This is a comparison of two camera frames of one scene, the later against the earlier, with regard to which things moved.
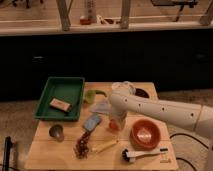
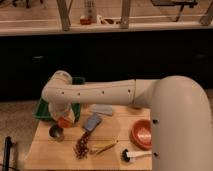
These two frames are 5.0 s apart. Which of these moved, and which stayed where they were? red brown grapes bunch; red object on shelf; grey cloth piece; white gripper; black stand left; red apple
Moved: white gripper; red apple
Stayed: black stand left; red brown grapes bunch; red object on shelf; grey cloth piece
